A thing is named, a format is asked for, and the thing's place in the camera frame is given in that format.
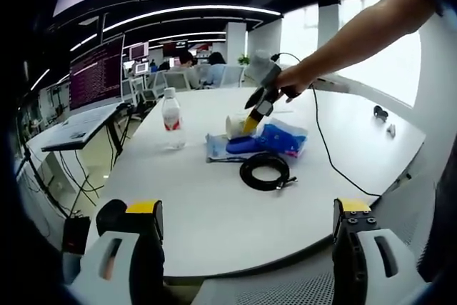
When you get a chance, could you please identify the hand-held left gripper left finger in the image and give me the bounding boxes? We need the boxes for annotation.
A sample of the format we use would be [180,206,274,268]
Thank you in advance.
[65,199,166,305]

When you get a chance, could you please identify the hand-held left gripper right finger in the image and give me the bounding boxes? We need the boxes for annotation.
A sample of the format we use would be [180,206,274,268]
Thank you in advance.
[331,196,430,305]

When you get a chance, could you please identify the white paper cup item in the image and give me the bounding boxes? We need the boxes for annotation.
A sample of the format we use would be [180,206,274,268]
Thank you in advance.
[225,114,251,140]

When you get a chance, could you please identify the blue tissue packet item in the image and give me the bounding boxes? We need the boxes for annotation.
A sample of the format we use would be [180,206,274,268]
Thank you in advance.
[254,116,309,160]

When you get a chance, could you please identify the blue mouse pad packet item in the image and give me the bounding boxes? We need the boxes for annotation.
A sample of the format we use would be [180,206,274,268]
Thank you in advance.
[204,133,258,164]

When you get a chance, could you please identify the black cable item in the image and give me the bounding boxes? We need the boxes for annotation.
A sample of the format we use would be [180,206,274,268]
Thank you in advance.
[239,152,298,192]

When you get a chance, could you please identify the clear water bottle item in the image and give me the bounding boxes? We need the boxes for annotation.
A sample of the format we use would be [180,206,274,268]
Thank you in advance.
[161,86,187,151]

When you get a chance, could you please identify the small black tabletop item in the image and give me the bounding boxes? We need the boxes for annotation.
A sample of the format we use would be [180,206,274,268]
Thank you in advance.
[372,104,389,121]

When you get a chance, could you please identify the white tabletop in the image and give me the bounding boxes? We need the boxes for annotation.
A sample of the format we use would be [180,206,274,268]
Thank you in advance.
[101,85,428,279]

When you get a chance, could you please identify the person's right hand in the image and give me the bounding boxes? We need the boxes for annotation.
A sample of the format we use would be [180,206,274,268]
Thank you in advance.
[276,63,317,104]

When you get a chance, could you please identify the white mesh office chair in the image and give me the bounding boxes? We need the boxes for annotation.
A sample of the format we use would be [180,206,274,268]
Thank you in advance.
[217,65,246,89]
[161,70,192,92]

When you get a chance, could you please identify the dark round object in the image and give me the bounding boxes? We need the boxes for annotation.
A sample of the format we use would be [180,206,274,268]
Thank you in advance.
[96,198,129,236]

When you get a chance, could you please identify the black floor box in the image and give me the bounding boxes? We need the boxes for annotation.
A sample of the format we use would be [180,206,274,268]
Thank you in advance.
[61,216,91,254]

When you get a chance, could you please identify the white ceiling light strip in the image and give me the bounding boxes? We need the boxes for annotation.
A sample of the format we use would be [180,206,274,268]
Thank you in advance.
[102,4,283,35]
[147,31,228,44]

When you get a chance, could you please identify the person's dark clothing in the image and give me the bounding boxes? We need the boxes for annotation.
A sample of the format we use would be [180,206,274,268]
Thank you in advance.
[416,154,457,284]

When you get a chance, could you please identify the black tripod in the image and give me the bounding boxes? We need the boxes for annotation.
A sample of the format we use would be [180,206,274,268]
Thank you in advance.
[106,102,134,169]

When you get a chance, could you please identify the small pink screen monitor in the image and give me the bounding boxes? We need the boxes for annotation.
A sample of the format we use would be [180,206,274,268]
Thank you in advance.
[129,41,149,61]

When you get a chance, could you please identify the white side desk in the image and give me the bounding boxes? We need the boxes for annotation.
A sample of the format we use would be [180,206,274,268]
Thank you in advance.
[40,102,123,186]

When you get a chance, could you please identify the computer monitor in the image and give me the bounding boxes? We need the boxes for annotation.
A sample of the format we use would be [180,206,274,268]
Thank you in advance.
[69,38,125,113]

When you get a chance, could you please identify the table cable cover panel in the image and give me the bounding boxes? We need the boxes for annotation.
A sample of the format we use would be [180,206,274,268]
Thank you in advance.
[313,75,353,94]

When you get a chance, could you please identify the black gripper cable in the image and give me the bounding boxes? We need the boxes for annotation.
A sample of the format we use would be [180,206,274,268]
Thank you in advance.
[270,52,382,198]

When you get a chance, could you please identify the tangled black floor cables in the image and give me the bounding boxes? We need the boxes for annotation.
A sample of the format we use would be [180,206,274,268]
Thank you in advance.
[58,149,106,217]

